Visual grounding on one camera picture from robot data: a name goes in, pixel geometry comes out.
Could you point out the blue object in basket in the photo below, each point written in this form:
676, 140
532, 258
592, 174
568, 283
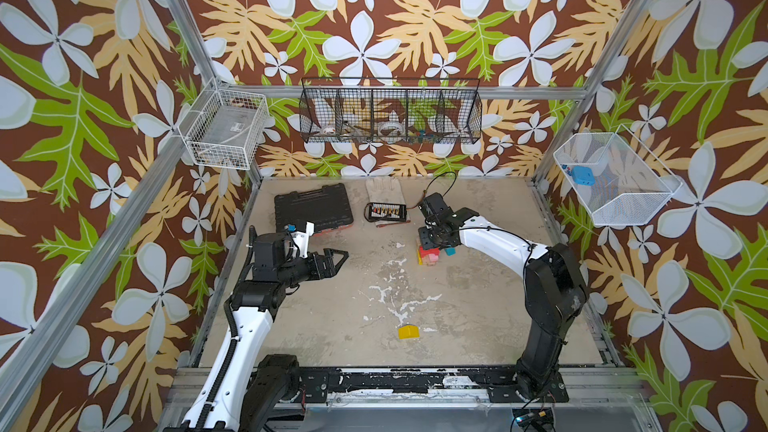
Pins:
582, 175

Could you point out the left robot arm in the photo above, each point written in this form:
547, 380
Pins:
239, 394

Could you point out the white wire basket left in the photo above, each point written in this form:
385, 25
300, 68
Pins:
223, 128

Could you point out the red wood block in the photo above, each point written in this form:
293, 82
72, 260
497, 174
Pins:
434, 251

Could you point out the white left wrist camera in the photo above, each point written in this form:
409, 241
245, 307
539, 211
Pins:
299, 239

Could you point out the black charging board yellow connectors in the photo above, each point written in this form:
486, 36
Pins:
389, 207

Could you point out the yellow rounded wood block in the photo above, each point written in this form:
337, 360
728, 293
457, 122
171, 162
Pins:
408, 331

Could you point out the white work glove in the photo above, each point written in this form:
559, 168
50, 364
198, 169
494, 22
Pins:
384, 189

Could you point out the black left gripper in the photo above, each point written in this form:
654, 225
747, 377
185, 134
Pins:
330, 269

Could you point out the aluminium frame post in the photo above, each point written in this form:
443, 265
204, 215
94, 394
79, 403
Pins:
202, 60

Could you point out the white wire basket right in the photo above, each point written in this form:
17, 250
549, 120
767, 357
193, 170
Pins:
632, 182

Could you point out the white wire basket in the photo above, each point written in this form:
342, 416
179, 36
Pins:
632, 182
223, 128

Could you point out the black wire basket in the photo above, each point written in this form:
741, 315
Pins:
390, 110

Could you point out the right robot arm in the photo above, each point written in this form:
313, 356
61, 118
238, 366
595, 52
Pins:
555, 291

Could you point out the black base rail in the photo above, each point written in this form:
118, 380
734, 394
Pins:
499, 383

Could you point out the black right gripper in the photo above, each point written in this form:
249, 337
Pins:
435, 233

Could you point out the black and red tool case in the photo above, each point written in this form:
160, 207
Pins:
328, 208

